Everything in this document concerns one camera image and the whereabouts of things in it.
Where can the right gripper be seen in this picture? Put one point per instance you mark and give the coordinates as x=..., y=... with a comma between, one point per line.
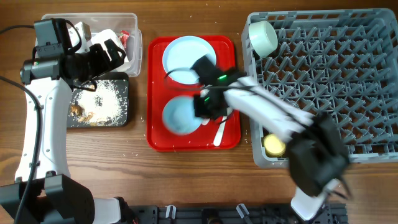
x=203, y=106

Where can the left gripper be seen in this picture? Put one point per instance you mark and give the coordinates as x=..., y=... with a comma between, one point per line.
x=104, y=65

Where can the white plastic spoon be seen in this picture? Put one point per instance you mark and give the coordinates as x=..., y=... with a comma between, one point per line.
x=220, y=131

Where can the light blue bowl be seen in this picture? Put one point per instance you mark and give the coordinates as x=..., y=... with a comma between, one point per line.
x=178, y=116

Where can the white napkin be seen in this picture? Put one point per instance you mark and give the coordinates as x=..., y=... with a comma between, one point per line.
x=107, y=34

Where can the light blue plate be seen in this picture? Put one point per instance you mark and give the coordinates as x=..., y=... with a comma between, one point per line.
x=181, y=54

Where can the yellow cup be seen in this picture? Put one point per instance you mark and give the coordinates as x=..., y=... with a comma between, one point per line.
x=274, y=147

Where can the green bowl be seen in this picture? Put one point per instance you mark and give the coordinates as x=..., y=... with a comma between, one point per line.
x=263, y=38

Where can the white plastic fork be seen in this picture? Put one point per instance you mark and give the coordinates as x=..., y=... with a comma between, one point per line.
x=205, y=121

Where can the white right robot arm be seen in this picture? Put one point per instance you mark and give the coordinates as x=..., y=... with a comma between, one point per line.
x=317, y=157

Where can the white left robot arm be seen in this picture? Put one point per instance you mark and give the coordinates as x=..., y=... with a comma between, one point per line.
x=43, y=191

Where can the black waste tray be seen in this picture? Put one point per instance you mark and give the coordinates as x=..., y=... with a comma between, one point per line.
x=118, y=118

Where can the grey dishwasher rack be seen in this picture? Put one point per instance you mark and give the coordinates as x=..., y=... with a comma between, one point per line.
x=342, y=62

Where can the red plastic tray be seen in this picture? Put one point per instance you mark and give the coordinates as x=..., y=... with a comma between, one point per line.
x=159, y=93

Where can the food scraps and rice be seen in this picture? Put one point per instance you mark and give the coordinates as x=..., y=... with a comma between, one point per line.
x=98, y=104

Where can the red wrapper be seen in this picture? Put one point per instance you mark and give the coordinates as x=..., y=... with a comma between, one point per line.
x=123, y=37

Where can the clear plastic bin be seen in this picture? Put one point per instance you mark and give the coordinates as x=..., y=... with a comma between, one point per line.
x=116, y=21

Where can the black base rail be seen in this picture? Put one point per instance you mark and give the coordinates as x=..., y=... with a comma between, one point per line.
x=280, y=213

